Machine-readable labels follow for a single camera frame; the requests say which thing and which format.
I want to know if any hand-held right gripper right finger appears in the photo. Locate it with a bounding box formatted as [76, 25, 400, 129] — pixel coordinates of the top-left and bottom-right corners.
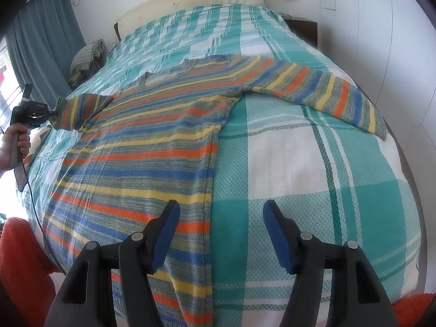
[263, 200, 399, 327]

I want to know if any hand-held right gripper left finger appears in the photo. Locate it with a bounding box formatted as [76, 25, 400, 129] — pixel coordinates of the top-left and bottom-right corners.
[48, 200, 180, 327]

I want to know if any striped knit sweater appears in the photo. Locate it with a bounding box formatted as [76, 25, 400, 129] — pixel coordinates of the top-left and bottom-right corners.
[41, 54, 387, 324]

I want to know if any person's left hand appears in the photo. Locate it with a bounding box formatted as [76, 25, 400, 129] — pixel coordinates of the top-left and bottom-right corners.
[0, 124, 32, 172]

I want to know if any patterned throw pillow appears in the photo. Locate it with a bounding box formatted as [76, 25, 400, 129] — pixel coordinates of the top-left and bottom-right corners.
[24, 125, 53, 167]

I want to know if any window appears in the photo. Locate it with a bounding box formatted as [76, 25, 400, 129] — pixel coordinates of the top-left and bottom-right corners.
[0, 41, 21, 116]

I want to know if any checkered folded bedding pile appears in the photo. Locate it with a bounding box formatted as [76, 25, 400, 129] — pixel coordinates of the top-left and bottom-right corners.
[68, 39, 108, 86]

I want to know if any bed with teal plaid blanket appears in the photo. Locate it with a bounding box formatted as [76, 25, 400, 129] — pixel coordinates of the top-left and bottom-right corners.
[17, 3, 423, 327]

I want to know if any blue-grey curtain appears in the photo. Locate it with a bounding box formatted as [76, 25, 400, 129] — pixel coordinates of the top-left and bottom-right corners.
[5, 0, 87, 89]

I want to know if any orange fuzzy cloth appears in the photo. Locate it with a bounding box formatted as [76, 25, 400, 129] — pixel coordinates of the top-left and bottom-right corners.
[0, 216, 57, 327]
[392, 291, 436, 327]

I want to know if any dark wooden nightstand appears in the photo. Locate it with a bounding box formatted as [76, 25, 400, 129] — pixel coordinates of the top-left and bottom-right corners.
[284, 19, 319, 46]

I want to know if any black cable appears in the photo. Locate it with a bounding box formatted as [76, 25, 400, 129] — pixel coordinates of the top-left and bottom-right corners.
[20, 165, 46, 246]

